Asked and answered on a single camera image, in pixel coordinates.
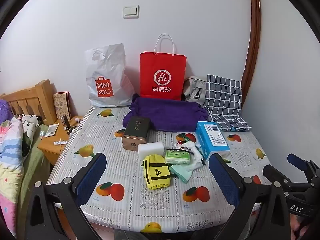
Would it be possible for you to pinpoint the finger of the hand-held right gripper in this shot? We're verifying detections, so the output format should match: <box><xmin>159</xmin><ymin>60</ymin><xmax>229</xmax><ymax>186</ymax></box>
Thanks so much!
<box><xmin>287</xmin><ymin>153</ymin><xmax>320</xmax><ymax>180</ymax></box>
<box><xmin>262</xmin><ymin>164</ymin><xmax>292</xmax><ymax>193</ymax></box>

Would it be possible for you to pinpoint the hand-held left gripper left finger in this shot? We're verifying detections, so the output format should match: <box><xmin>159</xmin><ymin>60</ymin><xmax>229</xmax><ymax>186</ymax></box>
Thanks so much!
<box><xmin>24</xmin><ymin>152</ymin><xmax>107</xmax><ymax>240</ymax></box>

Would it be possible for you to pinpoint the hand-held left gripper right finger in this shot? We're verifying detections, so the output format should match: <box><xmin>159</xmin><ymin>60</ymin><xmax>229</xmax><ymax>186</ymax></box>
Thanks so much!
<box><xmin>209</xmin><ymin>152</ymin><xmax>292</xmax><ymax>240</ymax></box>

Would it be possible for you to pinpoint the white glove green cuff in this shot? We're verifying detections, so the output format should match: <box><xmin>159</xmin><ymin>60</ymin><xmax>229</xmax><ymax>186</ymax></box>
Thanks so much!
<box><xmin>180</xmin><ymin>141</ymin><xmax>202</xmax><ymax>155</ymax></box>
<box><xmin>169</xmin><ymin>155</ymin><xmax>207</xmax><ymax>183</ymax></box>

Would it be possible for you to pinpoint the green wet wipes pack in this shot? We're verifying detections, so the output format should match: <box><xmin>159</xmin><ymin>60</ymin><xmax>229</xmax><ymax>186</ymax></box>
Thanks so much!
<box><xmin>164</xmin><ymin>148</ymin><xmax>191</xmax><ymax>165</ymax></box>

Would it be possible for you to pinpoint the yellow zip pouch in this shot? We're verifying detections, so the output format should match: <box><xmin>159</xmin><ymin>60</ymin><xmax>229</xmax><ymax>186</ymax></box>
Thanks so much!
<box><xmin>143</xmin><ymin>154</ymin><xmax>173</xmax><ymax>190</ymax></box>

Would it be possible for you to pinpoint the white sponge block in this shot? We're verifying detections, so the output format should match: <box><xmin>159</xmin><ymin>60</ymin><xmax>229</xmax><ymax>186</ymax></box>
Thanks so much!
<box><xmin>138</xmin><ymin>142</ymin><xmax>164</xmax><ymax>160</ymax></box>

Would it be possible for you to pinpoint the person's right hand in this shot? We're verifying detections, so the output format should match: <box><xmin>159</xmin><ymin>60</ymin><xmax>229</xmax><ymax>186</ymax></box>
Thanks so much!
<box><xmin>290</xmin><ymin>216</ymin><xmax>313</xmax><ymax>240</ymax></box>

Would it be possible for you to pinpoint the fruit print tablecloth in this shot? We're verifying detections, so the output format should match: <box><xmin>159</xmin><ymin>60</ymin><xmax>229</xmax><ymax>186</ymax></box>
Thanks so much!
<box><xmin>47</xmin><ymin>105</ymin><xmax>275</xmax><ymax>233</ymax></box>

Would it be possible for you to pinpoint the blue tissue pack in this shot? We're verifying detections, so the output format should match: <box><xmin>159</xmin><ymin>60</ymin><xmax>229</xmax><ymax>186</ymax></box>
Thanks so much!
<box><xmin>195</xmin><ymin>121</ymin><xmax>231</xmax><ymax>161</ymax></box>

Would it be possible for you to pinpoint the wooden nightstand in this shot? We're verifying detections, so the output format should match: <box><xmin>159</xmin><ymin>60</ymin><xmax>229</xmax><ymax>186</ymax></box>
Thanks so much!
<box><xmin>37</xmin><ymin>115</ymin><xmax>84</xmax><ymax>166</ymax></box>

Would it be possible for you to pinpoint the green bed sheet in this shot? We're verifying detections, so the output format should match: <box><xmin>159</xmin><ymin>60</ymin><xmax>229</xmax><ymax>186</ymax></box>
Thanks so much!
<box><xmin>20</xmin><ymin>125</ymin><xmax>52</xmax><ymax>220</ymax></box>

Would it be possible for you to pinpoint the small white packet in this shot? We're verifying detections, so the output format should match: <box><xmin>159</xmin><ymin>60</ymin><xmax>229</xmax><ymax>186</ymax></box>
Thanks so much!
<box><xmin>44</xmin><ymin>123</ymin><xmax>60</xmax><ymax>138</ymax></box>

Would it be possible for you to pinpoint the dark green tin box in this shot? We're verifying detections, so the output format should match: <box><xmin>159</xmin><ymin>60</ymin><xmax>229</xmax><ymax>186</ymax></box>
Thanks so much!
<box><xmin>122</xmin><ymin>116</ymin><xmax>151</xmax><ymax>153</ymax></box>

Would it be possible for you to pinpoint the brown patterned book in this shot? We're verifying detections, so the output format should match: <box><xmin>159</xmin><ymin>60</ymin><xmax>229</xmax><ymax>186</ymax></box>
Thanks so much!
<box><xmin>53</xmin><ymin>91</ymin><xmax>72</xmax><ymax>120</ymax></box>

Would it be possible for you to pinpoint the white spotted cloth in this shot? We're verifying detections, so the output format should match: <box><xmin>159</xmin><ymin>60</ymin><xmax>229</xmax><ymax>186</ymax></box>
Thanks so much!
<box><xmin>21</xmin><ymin>114</ymin><xmax>42</xmax><ymax>158</ymax></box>

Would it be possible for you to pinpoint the grey checked cloth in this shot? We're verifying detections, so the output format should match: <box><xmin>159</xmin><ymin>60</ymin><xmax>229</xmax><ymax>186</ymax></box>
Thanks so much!
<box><xmin>204</xmin><ymin>74</ymin><xmax>251</xmax><ymax>132</ymax></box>

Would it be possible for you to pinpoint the purple towel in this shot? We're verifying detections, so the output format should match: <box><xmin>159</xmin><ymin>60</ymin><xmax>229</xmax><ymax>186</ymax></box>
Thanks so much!
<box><xmin>129</xmin><ymin>93</ymin><xmax>209</xmax><ymax>132</ymax></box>

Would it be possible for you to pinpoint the colourful patchwork quilt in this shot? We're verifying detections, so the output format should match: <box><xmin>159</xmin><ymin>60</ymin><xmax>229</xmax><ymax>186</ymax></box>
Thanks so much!
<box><xmin>0</xmin><ymin>116</ymin><xmax>28</xmax><ymax>233</ymax></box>

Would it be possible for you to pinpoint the grey canvas bag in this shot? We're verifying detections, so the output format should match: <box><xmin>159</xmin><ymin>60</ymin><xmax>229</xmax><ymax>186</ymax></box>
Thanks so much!
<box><xmin>184</xmin><ymin>76</ymin><xmax>208</xmax><ymax>108</ymax></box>

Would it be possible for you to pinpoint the wooden bed headboard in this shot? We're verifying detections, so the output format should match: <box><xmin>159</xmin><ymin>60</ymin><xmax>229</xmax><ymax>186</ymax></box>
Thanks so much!
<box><xmin>0</xmin><ymin>79</ymin><xmax>58</xmax><ymax>125</ymax></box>

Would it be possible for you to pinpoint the white plastic shopping bag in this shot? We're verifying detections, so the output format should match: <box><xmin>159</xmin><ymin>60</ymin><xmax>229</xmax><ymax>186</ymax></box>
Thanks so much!
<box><xmin>85</xmin><ymin>43</ymin><xmax>135</xmax><ymax>108</ymax></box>

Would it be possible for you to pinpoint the red paper bag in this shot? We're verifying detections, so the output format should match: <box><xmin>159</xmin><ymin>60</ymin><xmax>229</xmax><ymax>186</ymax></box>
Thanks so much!
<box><xmin>139</xmin><ymin>34</ymin><xmax>187</xmax><ymax>102</ymax></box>

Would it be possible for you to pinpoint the brown wooden door frame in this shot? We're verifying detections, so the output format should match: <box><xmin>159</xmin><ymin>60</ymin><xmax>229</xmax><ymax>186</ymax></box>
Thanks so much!
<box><xmin>241</xmin><ymin>0</ymin><xmax>262</xmax><ymax>96</ymax></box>

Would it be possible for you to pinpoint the white wall switch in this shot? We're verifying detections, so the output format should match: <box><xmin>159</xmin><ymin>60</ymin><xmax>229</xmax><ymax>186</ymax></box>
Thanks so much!
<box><xmin>122</xmin><ymin>5</ymin><xmax>140</xmax><ymax>19</ymax></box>

